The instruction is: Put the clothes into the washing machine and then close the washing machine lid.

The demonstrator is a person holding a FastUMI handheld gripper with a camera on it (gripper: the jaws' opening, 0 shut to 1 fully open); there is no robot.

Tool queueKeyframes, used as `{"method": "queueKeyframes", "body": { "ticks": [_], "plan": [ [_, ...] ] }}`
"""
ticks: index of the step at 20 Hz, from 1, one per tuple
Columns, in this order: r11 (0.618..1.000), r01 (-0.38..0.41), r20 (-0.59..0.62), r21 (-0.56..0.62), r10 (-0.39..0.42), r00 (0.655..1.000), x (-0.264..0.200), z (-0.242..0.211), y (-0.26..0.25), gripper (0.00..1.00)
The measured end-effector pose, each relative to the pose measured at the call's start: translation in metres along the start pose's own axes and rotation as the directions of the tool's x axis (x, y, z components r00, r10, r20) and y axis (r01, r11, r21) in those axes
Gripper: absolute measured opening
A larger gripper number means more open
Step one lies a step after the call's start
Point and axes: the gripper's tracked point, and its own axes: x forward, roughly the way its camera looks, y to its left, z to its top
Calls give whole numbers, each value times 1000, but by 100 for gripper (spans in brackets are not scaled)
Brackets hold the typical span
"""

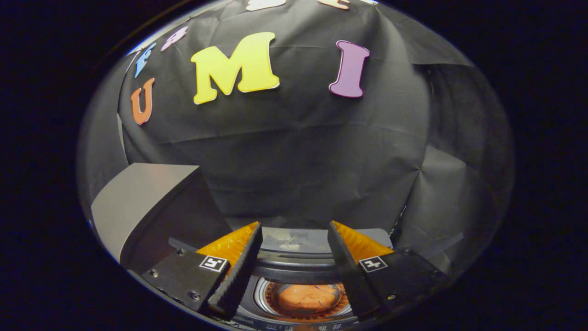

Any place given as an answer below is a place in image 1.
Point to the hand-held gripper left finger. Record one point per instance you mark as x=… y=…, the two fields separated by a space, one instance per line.
x=239 y=276

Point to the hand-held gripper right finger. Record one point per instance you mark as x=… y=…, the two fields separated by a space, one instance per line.
x=349 y=276

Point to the dark grey washing machine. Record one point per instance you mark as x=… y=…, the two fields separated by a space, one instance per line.
x=257 y=317

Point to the yellow polo shirt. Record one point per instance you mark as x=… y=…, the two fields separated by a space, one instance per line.
x=303 y=298

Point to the small grey cabinet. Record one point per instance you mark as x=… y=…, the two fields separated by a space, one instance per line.
x=138 y=193

